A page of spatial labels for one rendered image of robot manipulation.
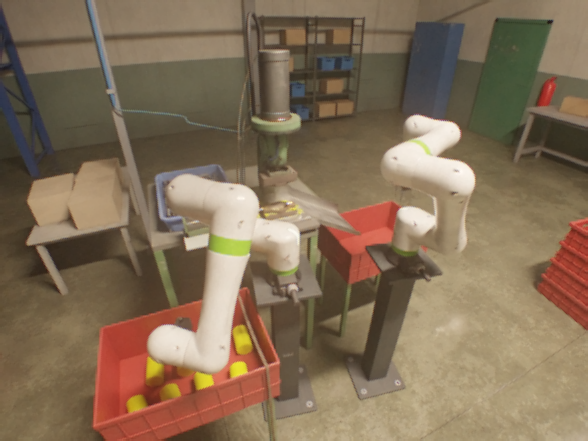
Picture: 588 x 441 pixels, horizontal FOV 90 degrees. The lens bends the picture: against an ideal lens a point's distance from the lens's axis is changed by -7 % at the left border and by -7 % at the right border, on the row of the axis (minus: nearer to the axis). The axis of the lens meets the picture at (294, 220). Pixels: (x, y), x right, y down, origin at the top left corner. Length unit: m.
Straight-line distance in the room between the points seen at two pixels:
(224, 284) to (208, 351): 0.19
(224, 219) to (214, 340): 0.33
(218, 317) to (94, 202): 1.88
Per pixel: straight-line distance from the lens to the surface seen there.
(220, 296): 0.87
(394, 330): 1.79
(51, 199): 2.89
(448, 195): 0.97
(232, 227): 0.80
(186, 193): 0.88
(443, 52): 7.39
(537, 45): 6.79
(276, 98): 1.33
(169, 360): 0.98
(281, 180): 1.46
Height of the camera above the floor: 1.83
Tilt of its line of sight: 33 degrees down
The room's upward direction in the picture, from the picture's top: straight up
